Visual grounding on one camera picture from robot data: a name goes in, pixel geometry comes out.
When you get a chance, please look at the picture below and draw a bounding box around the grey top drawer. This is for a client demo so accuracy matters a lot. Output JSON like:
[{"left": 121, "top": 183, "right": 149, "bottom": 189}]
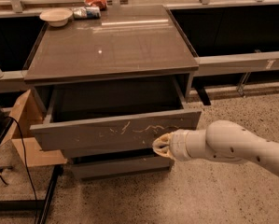
[{"left": 31, "top": 77, "right": 201, "bottom": 154}]

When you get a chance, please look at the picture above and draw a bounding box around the grey drawer cabinet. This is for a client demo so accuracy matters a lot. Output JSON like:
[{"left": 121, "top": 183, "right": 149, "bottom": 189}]
[{"left": 24, "top": 6, "right": 198, "bottom": 113}]

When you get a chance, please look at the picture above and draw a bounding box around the black table frame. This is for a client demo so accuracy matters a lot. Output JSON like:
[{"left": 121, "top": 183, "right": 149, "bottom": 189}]
[{"left": 0, "top": 165, "right": 63, "bottom": 224}]

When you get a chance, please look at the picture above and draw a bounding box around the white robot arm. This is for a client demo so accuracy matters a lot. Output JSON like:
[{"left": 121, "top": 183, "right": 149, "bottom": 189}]
[{"left": 152, "top": 120, "right": 279, "bottom": 176}]

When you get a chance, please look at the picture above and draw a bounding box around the grey metal rail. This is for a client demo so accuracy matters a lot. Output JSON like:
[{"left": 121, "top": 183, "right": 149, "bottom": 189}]
[{"left": 0, "top": 51, "right": 279, "bottom": 93}]

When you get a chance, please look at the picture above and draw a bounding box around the grey bottom drawer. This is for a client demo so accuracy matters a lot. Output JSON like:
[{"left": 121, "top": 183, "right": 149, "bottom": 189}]
[{"left": 71, "top": 156, "right": 173, "bottom": 179}]

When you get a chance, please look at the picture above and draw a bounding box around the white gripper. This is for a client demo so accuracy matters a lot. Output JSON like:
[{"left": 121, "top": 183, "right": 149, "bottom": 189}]
[{"left": 152, "top": 130, "right": 191, "bottom": 161}]

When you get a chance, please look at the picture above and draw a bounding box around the grey middle drawer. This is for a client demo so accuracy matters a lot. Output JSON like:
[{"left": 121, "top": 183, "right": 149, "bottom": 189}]
[{"left": 62, "top": 147, "right": 155, "bottom": 159}]

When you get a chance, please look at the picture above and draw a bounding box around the white bowl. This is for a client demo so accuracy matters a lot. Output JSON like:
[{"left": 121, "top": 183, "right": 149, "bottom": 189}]
[{"left": 39, "top": 7, "right": 73, "bottom": 27}]

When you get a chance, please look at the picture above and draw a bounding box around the black cable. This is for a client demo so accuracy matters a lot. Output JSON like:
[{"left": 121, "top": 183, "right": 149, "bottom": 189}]
[{"left": 0, "top": 115, "right": 40, "bottom": 224}]

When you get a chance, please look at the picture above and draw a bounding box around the red snack bag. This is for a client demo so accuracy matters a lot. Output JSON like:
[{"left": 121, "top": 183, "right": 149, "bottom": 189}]
[{"left": 84, "top": 0, "right": 107, "bottom": 10}]

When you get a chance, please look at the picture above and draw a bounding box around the grey drawer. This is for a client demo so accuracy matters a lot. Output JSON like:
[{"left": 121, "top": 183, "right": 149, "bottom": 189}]
[
  {"left": 31, "top": 77, "right": 201, "bottom": 154},
  {"left": 62, "top": 147, "right": 155, "bottom": 159},
  {"left": 71, "top": 156, "right": 173, "bottom": 179}
]

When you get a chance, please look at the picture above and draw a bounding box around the cardboard box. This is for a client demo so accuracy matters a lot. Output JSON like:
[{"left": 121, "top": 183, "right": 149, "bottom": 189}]
[{"left": 3, "top": 90, "right": 67, "bottom": 167}]

